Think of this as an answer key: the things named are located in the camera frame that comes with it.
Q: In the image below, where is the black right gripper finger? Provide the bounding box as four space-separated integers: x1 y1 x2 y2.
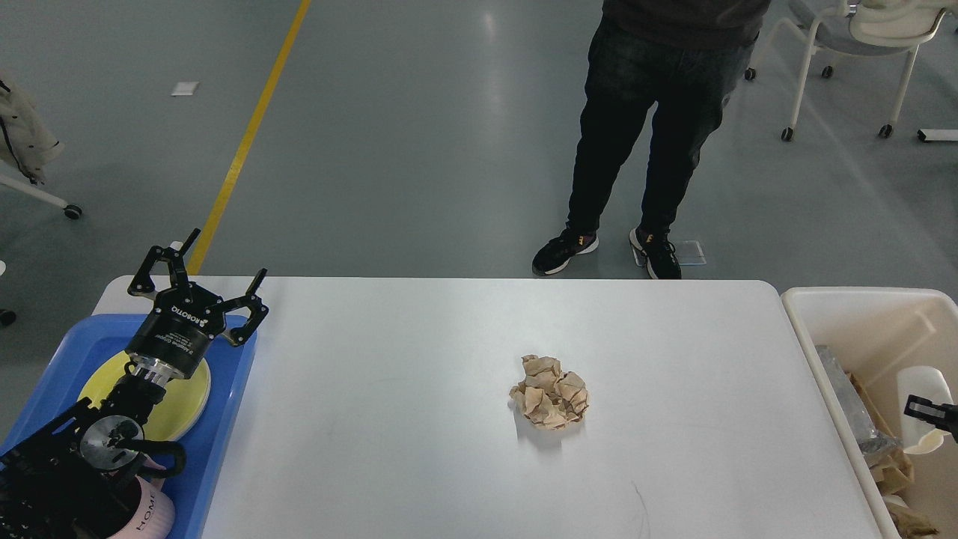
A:
903 395 957 443

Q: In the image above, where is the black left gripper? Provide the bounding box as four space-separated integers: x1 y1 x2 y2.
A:
124 228 269 380

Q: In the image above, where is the white paper cup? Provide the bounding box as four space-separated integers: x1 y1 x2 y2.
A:
897 366 956 456

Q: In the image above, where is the aluminium foil tray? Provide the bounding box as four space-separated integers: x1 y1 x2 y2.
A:
815 345 900 468

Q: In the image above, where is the yellow plate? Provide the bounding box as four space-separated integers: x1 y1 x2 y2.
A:
78 351 211 441

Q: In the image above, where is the pink mug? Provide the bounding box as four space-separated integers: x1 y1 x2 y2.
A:
109 478 177 538

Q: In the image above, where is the brown paper ball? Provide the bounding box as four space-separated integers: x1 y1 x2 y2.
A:
509 354 590 432

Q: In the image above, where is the brown paper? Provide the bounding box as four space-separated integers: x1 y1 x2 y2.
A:
867 448 915 495

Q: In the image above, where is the crushed red can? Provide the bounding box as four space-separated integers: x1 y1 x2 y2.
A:
882 496 940 538

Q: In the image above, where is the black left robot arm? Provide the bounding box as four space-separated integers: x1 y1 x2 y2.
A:
2 230 268 538

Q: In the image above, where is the blue plastic tray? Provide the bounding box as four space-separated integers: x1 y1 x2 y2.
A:
2 314 259 538

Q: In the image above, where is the beige plastic bin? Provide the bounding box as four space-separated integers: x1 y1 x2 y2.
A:
781 287 957 538

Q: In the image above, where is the white chair leg with wheel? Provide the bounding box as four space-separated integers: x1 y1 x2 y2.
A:
1 174 83 219

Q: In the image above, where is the beige jacket on chair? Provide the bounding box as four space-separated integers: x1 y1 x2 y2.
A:
1 74 64 185

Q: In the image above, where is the white wheeled chair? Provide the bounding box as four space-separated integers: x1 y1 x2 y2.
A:
743 1 956 142

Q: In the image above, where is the person in dark clothes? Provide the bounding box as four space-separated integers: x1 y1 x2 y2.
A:
531 1 770 279

